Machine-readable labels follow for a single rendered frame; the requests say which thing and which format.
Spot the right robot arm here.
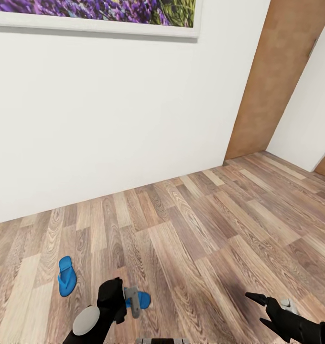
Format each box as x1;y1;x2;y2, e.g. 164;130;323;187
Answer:
245;292;325;344

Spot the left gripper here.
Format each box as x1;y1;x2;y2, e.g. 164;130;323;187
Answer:
114;300;127;324

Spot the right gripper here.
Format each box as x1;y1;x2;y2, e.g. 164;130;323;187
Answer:
245;292;305;344

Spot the sandal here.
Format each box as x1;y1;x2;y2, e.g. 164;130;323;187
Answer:
58;256;77;297
125;292;150;310

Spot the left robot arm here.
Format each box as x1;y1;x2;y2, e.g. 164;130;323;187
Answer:
63;279;141;344

